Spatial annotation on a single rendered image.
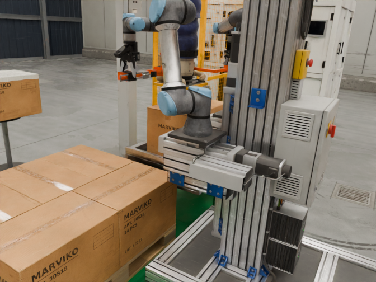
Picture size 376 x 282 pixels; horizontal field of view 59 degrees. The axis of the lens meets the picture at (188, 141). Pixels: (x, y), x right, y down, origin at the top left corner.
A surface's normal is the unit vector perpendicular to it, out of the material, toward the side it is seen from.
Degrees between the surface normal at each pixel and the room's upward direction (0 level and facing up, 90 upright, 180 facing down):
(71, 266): 90
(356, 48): 90
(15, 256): 0
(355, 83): 89
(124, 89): 89
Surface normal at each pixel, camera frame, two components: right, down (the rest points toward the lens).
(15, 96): 0.84, 0.22
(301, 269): 0.04, -0.94
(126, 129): -0.53, 0.26
